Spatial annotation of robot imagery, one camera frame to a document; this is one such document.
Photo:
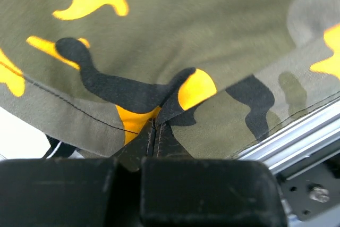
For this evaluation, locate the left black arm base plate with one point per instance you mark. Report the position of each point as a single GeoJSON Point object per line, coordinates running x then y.
{"type": "Point", "coordinates": [311, 190]}

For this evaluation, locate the yellow camouflage trousers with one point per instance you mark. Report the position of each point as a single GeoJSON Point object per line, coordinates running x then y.
{"type": "Point", "coordinates": [224, 74]}

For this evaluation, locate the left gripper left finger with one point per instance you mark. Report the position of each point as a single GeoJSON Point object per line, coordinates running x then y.
{"type": "Point", "coordinates": [131, 155]}

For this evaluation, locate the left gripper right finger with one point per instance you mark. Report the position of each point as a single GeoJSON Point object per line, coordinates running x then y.
{"type": "Point", "coordinates": [167, 146]}

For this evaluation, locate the aluminium front rail frame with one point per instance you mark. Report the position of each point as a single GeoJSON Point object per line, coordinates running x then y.
{"type": "Point", "coordinates": [298, 140]}

